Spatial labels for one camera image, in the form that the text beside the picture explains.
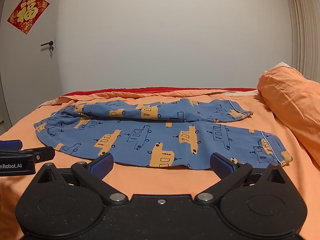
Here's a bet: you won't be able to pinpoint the red blanket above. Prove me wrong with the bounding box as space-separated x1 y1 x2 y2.
61 87 257 97

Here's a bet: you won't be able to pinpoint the blue pants with orange print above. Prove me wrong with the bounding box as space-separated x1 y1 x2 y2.
34 98 293 170

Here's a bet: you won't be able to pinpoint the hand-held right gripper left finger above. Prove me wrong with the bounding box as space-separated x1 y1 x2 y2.
32 152 130 206

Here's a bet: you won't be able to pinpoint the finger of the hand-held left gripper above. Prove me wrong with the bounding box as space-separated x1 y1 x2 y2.
0 139 23 151
0 146 56 163

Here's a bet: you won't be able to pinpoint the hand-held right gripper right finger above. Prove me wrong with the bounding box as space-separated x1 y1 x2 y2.
194 152 292 207

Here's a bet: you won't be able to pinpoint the red and gold door poster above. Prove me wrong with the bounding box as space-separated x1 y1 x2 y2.
7 0 50 34

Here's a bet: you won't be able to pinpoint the white door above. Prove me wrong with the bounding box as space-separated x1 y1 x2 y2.
0 0 63 133

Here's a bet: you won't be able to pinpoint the orange bed sheet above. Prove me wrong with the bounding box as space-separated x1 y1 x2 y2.
0 89 320 240

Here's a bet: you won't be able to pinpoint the cream curtain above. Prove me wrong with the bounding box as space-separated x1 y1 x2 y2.
284 0 320 83

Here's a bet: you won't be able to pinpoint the orange pillow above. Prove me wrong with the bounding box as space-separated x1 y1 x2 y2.
257 62 320 167

